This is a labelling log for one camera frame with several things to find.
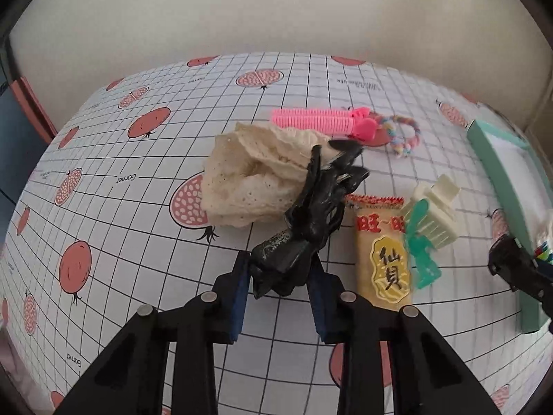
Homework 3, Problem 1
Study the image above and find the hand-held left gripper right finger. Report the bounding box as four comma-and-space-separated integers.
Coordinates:
308, 256, 502, 415

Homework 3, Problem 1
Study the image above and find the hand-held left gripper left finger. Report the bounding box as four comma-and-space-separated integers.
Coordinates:
56, 251, 253, 415

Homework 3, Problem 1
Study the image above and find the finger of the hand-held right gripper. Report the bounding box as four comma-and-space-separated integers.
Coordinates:
488, 233, 553, 307

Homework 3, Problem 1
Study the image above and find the rice cracker snack packet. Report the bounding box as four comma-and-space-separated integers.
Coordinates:
346, 194, 414, 312

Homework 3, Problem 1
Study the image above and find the black hand-shaped hair claw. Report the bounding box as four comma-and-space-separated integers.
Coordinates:
251, 138, 370, 300

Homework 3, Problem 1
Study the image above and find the cream hair claw clip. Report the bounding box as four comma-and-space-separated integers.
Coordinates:
406, 174, 459, 251

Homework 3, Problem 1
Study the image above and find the green hair claw clip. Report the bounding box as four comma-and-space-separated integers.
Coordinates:
404, 199, 442, 290

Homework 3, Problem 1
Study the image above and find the teal shallow box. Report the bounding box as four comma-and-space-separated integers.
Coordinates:
467, 119, 553, 333

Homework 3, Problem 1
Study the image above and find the cream lace scrunchie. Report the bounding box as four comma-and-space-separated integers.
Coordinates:
203, 122, 333, 229

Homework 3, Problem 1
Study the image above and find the cotton swab bag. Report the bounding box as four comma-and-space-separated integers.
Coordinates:
533, 220, 553, 264

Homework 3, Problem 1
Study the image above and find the pomegranate print table cover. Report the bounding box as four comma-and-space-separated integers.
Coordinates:
0, 52, 553, 415

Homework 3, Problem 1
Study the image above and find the pink hair roller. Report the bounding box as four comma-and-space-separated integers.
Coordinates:
271, 106, 377, 143

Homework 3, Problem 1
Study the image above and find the pink-edged board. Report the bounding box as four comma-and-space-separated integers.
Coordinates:
9, 77, 59, 144

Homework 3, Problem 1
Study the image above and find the pastel braided hair tie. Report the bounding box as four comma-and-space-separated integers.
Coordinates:
376, 113, 422, 157

